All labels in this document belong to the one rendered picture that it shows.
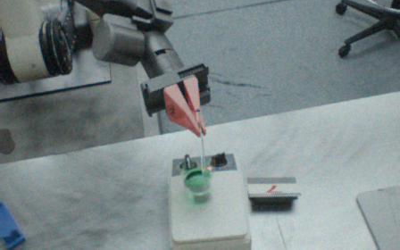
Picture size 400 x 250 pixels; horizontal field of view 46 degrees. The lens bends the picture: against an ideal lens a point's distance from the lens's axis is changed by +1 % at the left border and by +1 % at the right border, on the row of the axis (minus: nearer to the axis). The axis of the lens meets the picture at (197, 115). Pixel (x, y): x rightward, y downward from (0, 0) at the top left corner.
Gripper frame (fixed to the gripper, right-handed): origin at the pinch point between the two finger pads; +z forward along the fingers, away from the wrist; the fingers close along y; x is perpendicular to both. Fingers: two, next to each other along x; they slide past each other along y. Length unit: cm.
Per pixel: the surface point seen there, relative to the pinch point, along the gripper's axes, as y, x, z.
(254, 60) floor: 66, 101, -100
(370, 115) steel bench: 39.6, 25.6, -6.3
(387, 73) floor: 112, 100, -65
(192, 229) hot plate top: -4.7, 17.0, 4.9
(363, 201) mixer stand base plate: 25.8, 24.6, 9.6
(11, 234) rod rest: -32.7, 23.1, -10.9
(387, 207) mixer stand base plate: 28.7, 24.6, 12.4
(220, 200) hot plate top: 1.5, 17.0, 2.4
